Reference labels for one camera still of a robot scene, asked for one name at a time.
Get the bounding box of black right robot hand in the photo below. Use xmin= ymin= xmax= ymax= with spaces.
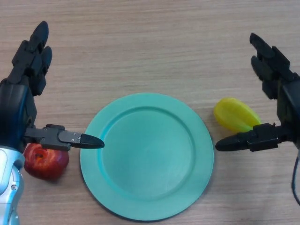
xmin=215 ymin=32 xmax=300 ymax=153

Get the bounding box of yellow starfruit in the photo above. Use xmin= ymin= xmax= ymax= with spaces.
xmin=213 ymin=97 xmax=262 ymax=135

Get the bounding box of green round plate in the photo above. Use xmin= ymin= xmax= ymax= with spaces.
xmin=79 ymin=92 xmax=215 ymax=221

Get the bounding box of red apple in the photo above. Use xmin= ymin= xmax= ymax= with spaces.
xmin=23 ymin=143 xmax=70 ymax=180

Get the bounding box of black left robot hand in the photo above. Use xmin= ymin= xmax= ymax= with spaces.
xmin=0 ymin=21 xmax=105 ymax=153

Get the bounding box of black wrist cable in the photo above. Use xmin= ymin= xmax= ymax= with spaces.
xmin=291 ymin=150 xmax=300 ymax=203

